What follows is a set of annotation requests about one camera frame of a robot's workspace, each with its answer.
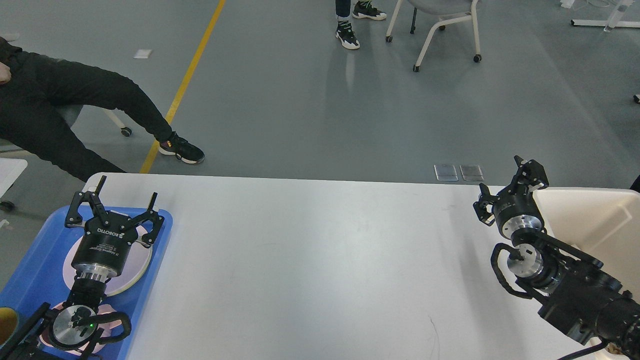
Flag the left floor socket cover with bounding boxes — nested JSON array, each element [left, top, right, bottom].
[[433, 164, 459, 182]]

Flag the light green plate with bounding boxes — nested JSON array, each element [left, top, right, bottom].
[[120, 255, 153, 297]]

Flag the dark teal cup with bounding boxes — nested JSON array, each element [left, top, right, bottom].
[[0, 306, 19, 346]]

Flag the floor socket cover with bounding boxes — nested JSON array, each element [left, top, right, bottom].
[[433, 164, 459, 182], [459, 164, 485, 182]]

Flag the white frame office chair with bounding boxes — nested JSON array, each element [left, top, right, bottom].
[[407, 0, 483, 73]]

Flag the white stand base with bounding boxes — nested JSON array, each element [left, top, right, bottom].
[[570, 0, 640, 32]]

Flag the blue plastic tray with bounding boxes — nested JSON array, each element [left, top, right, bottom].
[[0, 206, 173, 360]]

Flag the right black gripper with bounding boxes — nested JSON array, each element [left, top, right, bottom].
[[472, 155, 549, 240]]

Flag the white side table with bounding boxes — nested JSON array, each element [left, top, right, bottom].
[[0, 158, 28, 196]]

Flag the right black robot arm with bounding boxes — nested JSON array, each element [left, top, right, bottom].
[[473, 155, 640, 360]]

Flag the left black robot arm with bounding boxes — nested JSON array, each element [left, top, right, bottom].
[[1, 176, 171, 360]]

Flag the seated person in black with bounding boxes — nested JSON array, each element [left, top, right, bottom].
[[0, 39, 173, 182]]

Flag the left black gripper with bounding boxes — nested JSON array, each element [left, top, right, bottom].
[[63, 175, 165, 279]]

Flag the right floor socket cover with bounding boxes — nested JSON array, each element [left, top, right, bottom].
[[459, 164, 485, 182]]

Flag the black sneaker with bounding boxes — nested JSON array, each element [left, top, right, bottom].
[[158, 132, 205, 165]]

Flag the white plastic bin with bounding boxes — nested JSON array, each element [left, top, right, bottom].
[[534, 187, 640, 301]]

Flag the black sneakers at top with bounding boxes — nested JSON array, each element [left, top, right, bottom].
[[334, 0, 387, 50]]

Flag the pink plate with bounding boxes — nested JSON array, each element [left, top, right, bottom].
[[62, 237, 153, 297]]

